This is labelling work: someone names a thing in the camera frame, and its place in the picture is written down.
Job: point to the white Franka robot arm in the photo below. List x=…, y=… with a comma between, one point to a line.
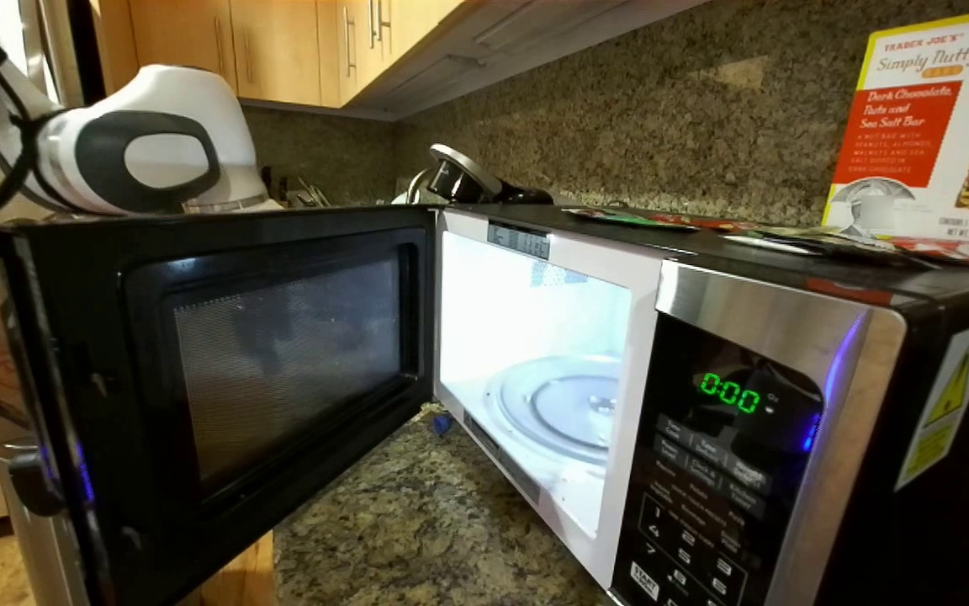
x=225, y=122

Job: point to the glass microwave turntable plate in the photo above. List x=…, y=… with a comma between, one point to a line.
x=562, y=406

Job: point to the stainless steel black microwave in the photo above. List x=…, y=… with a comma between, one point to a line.
x=730, y=339

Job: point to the yellow red snack box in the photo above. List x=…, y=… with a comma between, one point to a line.
x=934, y=122

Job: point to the wooden wall cabinet door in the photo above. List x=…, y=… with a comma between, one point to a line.
x=170, y=45
x=285, y=45
x=419, y=19

